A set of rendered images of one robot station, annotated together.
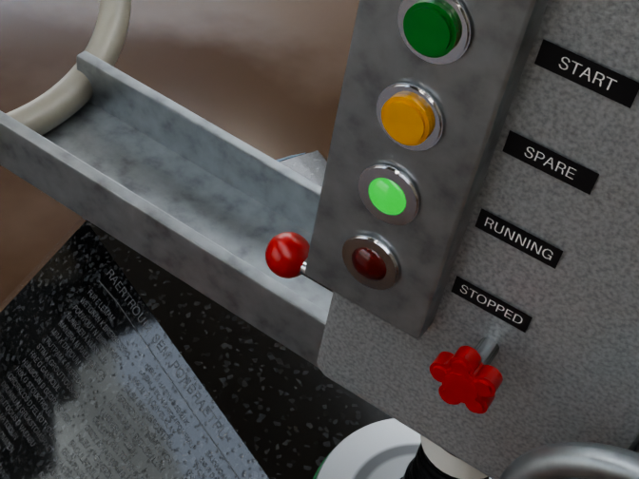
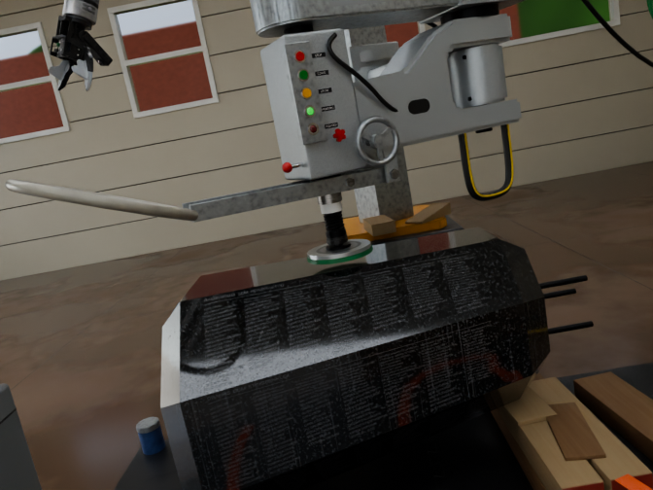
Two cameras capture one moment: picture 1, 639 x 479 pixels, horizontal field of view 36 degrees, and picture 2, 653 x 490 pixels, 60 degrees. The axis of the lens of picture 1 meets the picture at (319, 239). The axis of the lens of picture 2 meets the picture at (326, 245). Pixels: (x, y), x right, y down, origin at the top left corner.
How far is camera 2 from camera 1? 147 cm
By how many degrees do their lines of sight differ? 53
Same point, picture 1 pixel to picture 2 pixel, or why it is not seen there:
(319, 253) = (303, 136)
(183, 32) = not seen: outside the picture
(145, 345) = (238, 297)
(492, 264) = (326, 117)
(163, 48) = not seen: outside the picture
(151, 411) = (259, 303)
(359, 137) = (300, 103)
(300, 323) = (295, 189)
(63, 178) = (222, 205)
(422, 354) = (326, 149)
